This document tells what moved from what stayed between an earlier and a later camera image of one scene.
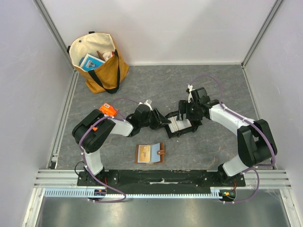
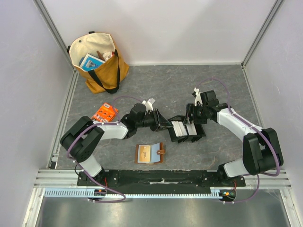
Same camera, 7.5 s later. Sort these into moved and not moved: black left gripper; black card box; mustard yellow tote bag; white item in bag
Moved: black card box
Not moved: white item in bag; black left gripper; mustard yellow tote bag
